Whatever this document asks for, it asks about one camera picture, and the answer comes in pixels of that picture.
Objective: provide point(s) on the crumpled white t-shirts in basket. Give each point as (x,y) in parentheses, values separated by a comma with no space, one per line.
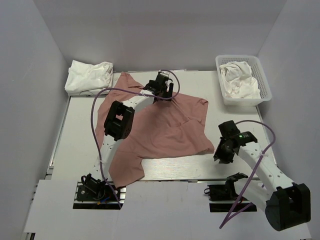
(238,81)

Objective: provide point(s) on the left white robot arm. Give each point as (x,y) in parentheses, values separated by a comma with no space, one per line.
(119,120)

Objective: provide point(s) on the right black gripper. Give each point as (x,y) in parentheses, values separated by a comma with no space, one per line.
(218,154)

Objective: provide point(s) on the white plastic basket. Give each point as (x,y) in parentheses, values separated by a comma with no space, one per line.
(257,72)

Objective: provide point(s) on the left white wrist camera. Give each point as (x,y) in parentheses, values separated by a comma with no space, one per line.
(165,74)

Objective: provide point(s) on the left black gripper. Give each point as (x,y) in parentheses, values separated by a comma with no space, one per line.
(169,94)

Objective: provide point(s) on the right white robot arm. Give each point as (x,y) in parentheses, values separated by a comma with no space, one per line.
(285,203)

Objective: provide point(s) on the folded white t-shirt stack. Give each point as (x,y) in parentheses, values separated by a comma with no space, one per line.
(88,79)

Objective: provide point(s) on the pink t-shirt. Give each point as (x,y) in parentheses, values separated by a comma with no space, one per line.
(164,129)

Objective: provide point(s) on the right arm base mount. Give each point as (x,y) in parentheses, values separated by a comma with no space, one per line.
(223,195)

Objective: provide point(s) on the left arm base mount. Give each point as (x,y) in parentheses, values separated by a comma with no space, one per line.
(92,194)

